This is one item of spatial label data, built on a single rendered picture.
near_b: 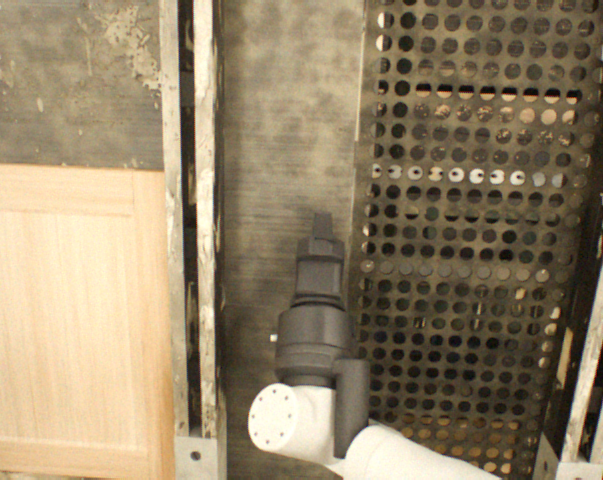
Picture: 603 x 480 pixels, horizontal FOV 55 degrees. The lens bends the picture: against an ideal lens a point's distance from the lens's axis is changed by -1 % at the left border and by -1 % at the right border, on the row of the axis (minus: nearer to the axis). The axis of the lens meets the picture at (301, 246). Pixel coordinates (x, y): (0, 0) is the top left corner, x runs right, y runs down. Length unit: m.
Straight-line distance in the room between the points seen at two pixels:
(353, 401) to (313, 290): 0.13
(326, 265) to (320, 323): 0.07
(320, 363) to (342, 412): 0.05
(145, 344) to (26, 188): 0.26
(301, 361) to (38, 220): 0.42
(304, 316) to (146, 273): 0.27
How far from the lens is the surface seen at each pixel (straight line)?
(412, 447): 0.55
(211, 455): 0.86
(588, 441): 0.91
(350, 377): 0.60
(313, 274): 0.64
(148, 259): 0.80
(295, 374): 0.62
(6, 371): 0.97
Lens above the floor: 1.81
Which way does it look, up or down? 51 degrees down
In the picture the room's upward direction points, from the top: straight up
